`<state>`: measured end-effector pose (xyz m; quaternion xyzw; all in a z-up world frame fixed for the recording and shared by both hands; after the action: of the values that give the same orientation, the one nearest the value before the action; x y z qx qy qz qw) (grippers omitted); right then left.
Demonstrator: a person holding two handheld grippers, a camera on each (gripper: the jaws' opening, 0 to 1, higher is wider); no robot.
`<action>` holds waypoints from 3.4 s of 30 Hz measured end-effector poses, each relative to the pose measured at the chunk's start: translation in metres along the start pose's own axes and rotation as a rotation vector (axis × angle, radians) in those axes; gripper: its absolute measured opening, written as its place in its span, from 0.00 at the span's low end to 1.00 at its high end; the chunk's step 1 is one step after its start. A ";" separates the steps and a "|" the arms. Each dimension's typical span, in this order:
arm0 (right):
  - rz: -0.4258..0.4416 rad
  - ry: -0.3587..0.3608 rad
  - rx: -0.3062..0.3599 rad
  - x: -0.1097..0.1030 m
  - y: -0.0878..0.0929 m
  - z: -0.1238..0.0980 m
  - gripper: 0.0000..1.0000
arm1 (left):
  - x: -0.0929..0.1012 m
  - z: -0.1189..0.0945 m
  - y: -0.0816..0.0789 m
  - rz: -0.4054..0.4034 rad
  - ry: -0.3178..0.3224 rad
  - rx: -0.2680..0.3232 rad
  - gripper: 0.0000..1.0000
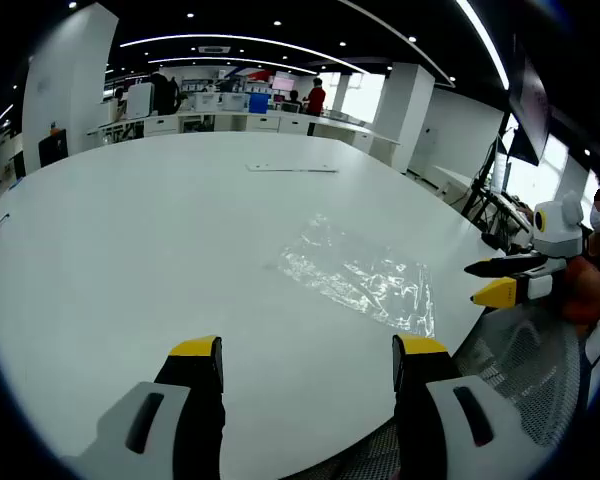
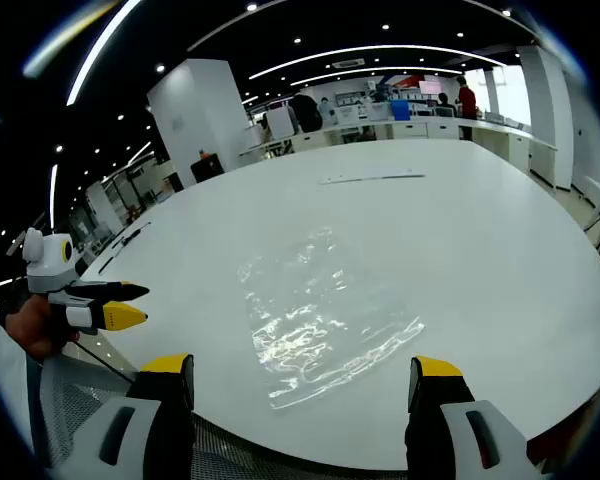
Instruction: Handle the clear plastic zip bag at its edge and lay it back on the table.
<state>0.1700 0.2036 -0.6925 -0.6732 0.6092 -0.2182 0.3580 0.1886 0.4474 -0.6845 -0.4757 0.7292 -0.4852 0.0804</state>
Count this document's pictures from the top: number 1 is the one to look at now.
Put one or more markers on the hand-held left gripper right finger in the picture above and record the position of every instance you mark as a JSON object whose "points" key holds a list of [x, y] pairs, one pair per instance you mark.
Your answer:
{"points": [[430, 400]]}

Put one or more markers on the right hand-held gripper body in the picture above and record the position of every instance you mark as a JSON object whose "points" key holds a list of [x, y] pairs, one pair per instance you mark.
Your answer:
{"points": [[560, 235]]}

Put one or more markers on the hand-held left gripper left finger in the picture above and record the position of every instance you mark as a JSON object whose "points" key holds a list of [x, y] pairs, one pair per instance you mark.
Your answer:
{"points": [[190, 400]]}

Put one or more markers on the clear plastic food packaging bag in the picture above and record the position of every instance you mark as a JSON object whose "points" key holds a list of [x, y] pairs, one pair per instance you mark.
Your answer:
{"points": [[405, 300], [320, 255]]}

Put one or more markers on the person's right hand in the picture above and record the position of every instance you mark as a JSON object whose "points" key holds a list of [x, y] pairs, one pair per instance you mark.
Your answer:
{"points": [[582, 290]]}

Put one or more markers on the white mesh office chair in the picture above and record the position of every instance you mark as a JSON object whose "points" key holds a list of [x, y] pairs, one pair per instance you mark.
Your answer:
{"points": [[530, 370]]}

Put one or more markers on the black tripod stand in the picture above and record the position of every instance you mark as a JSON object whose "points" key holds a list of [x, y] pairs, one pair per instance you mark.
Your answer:
{"points": [[485, 185]]}

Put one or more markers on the narrow white square pillar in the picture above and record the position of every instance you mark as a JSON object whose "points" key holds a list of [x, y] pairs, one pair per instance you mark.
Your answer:
{"points": [[400, 115]]}

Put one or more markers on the long white counter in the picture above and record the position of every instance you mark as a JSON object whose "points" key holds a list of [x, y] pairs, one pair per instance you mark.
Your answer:
{"points": [[280, 122]]}

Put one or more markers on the black chair with orange item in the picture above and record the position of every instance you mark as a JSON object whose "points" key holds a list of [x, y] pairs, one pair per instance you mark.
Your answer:
{"points": [[52, 147]]}

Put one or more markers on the blue storage box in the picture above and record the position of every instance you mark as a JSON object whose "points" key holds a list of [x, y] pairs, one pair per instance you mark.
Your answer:
{"points": [[259, 103]]}

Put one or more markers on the white cabinet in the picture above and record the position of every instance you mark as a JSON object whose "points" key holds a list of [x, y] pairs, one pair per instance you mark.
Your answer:
{"points": [[141, 102]]}

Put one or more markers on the wide white square pillar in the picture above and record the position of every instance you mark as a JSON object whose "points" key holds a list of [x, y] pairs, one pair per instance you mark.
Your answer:
{"points": [[65, 85]]}

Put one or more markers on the black wall screen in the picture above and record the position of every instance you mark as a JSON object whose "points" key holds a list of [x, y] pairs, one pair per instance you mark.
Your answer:
{"points": [[530, 100]]}

